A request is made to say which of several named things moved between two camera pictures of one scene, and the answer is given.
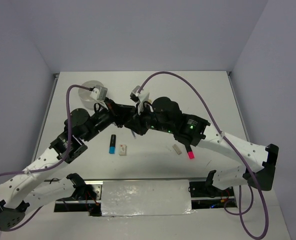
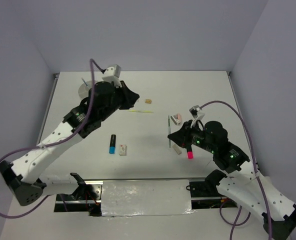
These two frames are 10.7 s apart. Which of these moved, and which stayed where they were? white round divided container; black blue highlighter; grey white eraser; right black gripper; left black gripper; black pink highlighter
Moved: right black gripper; left black gripper
Stayed: grey white eraser; white round divided container; black pink highlighter; black blue highlighter
